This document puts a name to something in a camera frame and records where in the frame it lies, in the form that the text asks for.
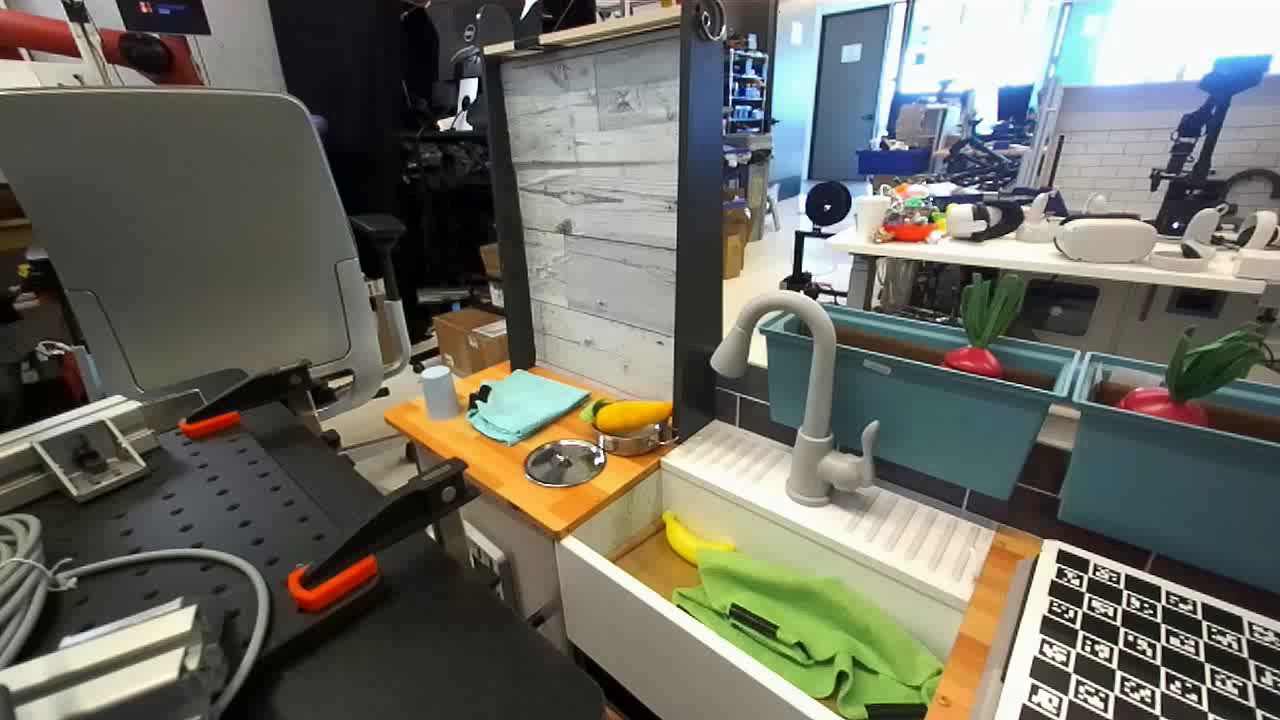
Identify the yellow toy vegetable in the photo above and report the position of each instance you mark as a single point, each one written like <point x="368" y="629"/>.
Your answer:
<point x="635" y="412"/>

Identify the small black object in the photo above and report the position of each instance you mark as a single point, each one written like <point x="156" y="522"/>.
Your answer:
<point x="482" y="397"/>

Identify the cardboard box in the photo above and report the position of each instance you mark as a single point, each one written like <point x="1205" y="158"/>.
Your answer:
<point x="469" y="336"/>

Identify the grey toy faucet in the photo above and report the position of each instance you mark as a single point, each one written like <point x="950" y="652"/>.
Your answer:
<point x="812" y="402"/>

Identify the yellow toy banana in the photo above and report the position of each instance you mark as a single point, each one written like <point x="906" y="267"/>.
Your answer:
<point x="685" y="542"/>

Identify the grey plastic cup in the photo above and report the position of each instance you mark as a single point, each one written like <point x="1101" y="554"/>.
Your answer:
<point x="438" y="395"/>

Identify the white sink basin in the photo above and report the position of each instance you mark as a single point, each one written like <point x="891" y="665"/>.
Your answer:
<point x="625" y="605"/>

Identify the teal planter box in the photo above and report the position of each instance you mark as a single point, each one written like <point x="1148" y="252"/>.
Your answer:
<point x="921" y="412"/>
<point x="1175" y="487"/>

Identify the black clamp with orange tip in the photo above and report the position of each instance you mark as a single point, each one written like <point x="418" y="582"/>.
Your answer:
<point x="220" y="412"/>
<point x="384" y="522"/>

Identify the red bowl with toys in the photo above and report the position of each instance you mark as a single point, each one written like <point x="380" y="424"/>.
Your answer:
<point x="908" y="221"/>

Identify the green plastic object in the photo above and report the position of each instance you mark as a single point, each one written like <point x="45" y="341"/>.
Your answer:
<point x="812" y="625"/>

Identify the red toy radish with leaves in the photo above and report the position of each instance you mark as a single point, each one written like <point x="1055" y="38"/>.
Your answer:
<point x="984" y="323"/>
<point x="1200" y="373"/>

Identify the white background shelf table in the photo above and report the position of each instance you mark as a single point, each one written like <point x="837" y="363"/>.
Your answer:
<point x="1055" y="263"/>

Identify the white headset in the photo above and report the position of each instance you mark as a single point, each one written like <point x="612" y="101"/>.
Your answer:
<point x="1106" y="241"/>

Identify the black and white checkerboard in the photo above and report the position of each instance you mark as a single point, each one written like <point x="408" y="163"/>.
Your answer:
<point x="1134" y="640"/>

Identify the aluminium extrusion bar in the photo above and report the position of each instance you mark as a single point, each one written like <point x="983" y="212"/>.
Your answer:
<point x="81" y="440"/>
<point x="107" y="652"/>

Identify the black background robot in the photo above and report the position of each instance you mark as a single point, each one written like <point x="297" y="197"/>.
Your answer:
<point x="1205" y="134"/>

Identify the black frame post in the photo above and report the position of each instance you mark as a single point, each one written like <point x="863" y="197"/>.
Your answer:
<point x="696" y="241"/>
<point x="511" y="224"/>

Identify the round black camera on stand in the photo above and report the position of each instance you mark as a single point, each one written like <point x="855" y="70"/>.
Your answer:
<point x="827" y="206"/>

